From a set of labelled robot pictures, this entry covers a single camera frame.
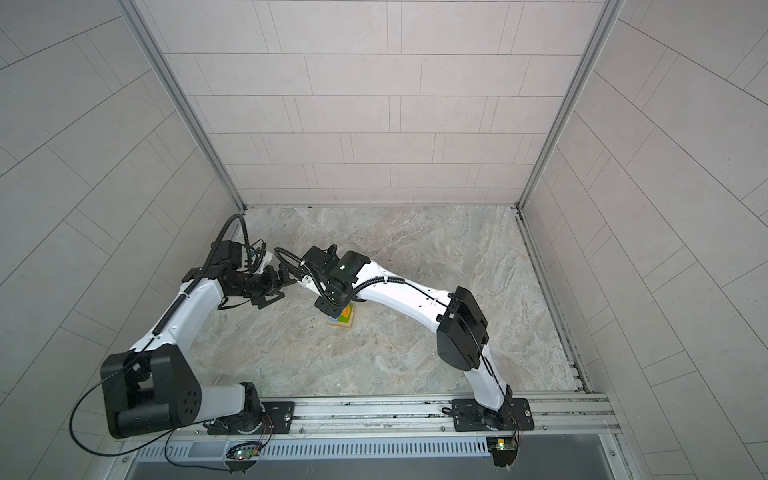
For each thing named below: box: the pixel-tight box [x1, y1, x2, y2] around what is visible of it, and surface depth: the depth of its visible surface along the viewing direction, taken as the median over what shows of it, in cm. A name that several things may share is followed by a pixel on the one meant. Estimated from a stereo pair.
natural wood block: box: [326, 304, 356, 328], surface depth 88 cm
